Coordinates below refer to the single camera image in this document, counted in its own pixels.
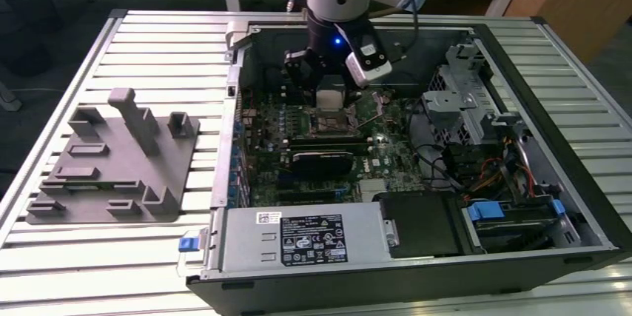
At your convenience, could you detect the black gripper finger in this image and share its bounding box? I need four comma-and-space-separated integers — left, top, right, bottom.
288, 57, 322, 107
344, 85, 371, 111

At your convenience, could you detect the silver CPU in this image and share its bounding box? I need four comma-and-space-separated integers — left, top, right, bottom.
315, 88, 348, 112

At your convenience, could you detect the CPU socket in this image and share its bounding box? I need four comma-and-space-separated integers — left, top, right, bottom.
307, 108, 360, 138

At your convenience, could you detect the black RAM slot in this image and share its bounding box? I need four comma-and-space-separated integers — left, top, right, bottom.
292, 149, 371, 155
291, 141, 371, 147
290, 137, 370, 144
291, 145, 371, 151

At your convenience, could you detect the silver drive cage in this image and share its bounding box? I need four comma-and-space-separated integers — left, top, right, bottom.
422, 44, 503, 149

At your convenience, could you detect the black graphics card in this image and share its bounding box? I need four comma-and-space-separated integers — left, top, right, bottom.
290, 150, 356, 179

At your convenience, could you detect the green motherboard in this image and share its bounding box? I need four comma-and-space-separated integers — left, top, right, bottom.
236, 84, 434, 209

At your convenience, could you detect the silver chipset heatsink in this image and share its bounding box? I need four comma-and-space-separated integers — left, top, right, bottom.
358, 178, 391, 199

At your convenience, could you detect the black drive bay cover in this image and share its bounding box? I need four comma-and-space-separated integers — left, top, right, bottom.
379, 190, 478, 260

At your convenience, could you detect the hard disk in blue carrier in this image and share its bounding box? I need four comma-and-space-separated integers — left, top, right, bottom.
462, 199, 584, 254

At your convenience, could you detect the grey parts rack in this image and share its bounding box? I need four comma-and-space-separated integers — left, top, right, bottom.
24, 87, 204, 225

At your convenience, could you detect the silver power supply unit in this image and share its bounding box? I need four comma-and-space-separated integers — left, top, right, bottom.
216, 206, 395, 273

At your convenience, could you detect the black PC case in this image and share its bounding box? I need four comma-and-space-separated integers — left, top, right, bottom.
175, 16, 632, 316

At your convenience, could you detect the dark office chair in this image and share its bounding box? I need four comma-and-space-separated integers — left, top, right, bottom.
0, 0, 68, 80

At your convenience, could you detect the small camera grey bracket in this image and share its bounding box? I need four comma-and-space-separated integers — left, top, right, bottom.
284, 48, 312, 70

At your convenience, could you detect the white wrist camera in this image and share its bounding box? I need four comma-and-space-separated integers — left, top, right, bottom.
344, 33, 395, 88

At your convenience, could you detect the red data wire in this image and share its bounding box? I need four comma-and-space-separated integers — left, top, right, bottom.
482, 157, 539, 198

